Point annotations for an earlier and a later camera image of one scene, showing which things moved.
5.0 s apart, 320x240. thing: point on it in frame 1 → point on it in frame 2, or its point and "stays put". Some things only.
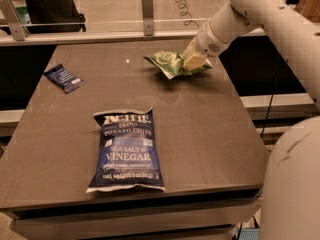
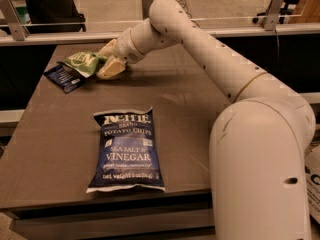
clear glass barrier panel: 111,5 stays put
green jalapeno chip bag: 171,64 → 86,64
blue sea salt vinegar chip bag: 129,155 stays put
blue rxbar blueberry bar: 68,81 stays put
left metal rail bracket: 19,32 stays put
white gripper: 206,43 → 127,47
